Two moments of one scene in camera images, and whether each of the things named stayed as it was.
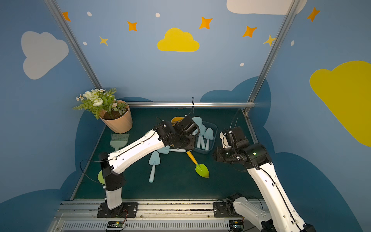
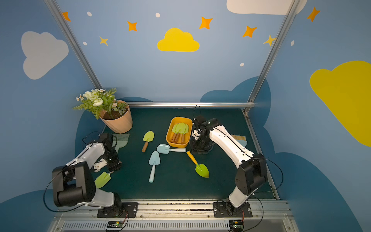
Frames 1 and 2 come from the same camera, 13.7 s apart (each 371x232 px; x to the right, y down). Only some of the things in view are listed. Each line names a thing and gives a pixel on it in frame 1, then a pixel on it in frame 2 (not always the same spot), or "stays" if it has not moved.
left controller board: [115, 224] stays
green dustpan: [119, 140] stays
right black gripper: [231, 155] -> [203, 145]
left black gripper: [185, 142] -> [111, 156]
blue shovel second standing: [154, 160] stays
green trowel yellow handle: [201, 169] stays
